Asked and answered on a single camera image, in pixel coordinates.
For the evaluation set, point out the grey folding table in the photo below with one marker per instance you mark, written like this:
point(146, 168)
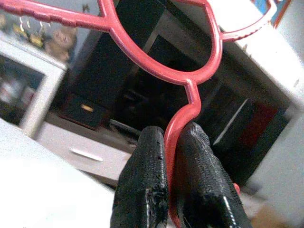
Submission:
point(35, 190)

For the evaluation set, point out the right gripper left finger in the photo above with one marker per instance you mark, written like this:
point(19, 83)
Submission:
point(142, 178)

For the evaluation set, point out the red plastic clothes hanger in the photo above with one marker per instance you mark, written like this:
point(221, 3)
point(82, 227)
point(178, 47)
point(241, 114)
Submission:
point(171, 147)

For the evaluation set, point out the white glass door cabinet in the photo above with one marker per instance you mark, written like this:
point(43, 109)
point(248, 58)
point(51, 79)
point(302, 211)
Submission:
point(51, 78)

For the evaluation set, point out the white drawer front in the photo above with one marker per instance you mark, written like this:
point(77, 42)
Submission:
point(59, 140)

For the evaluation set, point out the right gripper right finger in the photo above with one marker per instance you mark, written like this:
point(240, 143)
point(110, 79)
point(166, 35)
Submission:
point(204, 185)

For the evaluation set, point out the black speaker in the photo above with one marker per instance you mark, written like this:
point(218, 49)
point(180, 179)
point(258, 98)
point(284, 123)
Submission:
point(95, 83)

